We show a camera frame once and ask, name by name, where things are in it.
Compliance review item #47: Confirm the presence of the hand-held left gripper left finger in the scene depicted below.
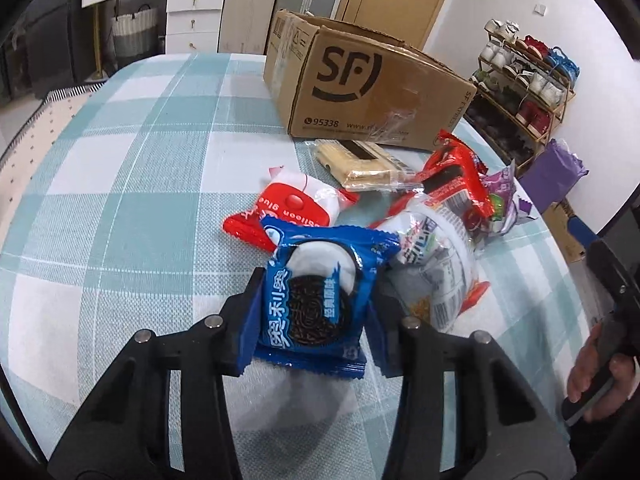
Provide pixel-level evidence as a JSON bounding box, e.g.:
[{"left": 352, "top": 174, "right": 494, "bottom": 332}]
[{"left": 47, "top": 266, "right": 268, "bottom": 480}]

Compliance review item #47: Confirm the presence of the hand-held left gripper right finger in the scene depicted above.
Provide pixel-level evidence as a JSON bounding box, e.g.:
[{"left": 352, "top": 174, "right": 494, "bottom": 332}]
[{"left": 367, "top": 280, "right": 576, "bottom": 480}]

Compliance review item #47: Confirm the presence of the blue cookie packet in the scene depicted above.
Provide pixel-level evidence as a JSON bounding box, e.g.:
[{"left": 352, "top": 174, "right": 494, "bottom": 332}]
[{"left": 239, "top": 217, "right": 401, "bottom": 378}]

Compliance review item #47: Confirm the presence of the purple snack packet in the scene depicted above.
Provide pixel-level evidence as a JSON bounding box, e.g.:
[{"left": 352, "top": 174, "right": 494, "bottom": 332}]
[{"left": 475, "top": 160, "right": 538, "bottom": 238}]

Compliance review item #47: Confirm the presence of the brown cardboard box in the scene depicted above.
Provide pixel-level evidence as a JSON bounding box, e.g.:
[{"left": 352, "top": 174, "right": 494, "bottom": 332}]
[{"left": 263, "top": 8, "right": 478, "bottom": 152}]

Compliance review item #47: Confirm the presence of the person's right hand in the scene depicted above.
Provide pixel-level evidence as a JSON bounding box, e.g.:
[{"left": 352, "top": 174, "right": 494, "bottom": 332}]
[{"left": 567, "top": 322, "right": 638, "bottom": 423}]

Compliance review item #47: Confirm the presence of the small brown carton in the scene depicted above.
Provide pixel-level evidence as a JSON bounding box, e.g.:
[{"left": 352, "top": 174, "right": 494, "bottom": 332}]
[{"left": 542, "top": 200, "right": 601, "bottom": 263}]

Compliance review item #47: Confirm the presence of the white crinkled snack packet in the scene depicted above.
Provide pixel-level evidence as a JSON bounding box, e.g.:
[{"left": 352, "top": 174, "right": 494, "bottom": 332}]
[{"left": 372, "top": 195, "right": 491, "bottom": 333}]

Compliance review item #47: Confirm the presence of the purple bag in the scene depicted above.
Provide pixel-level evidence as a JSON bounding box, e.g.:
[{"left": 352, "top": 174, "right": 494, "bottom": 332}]
[{"left": 520, "top": 139, "right": 586, "bottom": 211}]

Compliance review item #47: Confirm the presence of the red white snack packet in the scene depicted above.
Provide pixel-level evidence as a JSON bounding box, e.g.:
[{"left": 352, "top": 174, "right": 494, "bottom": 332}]
[{"left": 222, "top": 165, "right": 361, "bottom": 251}]

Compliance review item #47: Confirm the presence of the wooden shoe rack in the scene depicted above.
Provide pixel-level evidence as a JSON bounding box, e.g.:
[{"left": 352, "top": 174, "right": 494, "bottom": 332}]
[{"left": 462, "top": 20, "right": 581, "bottom": 171}]

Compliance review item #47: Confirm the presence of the red cookie packet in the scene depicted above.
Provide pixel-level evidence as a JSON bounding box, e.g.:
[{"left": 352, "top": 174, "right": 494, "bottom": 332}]
[{"left": 422, "top": 130, "right": 493, "bottom": 233}]

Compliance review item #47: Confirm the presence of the clear wafer biscuit packet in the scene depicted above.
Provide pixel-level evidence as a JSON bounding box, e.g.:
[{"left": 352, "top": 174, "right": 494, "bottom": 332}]
[{"left": 314, "top": 140, "right": 416, "bottom": 192}]

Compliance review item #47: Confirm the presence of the checked teal white tablecloth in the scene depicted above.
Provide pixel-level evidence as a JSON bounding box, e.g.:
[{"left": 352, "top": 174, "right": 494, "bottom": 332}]
[{"left": 0, "top": 51, "right": 596, "bottom": 466}]

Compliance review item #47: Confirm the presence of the group of assorted shoes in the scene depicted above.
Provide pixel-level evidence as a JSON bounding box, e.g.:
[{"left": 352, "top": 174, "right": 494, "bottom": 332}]
[{"left": 470, "top": 19, "right": 581, "bottom": 133}]

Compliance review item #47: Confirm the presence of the woven laundry basket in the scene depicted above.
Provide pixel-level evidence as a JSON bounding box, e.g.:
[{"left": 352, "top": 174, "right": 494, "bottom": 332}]
[{"left": 111, "top": 4, "right": 158, "bottom": 58}]

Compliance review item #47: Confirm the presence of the white drawer desk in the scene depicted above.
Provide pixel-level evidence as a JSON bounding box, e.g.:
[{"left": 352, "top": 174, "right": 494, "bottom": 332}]
[{"left": 81, "top": 0, "right": 228, "bottom": 54}]

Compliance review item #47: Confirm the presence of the beige suitcase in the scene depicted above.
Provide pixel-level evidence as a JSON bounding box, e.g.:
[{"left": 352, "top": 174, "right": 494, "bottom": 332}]
[{"left": 218, "top": 0, "right": 283, "bottom": 55}]

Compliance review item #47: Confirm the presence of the grey refrigerator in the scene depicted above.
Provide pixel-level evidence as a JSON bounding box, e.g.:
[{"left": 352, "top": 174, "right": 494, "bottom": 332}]
[{"left": 30, "top": 0, "right": 98, "bottom": 91}]

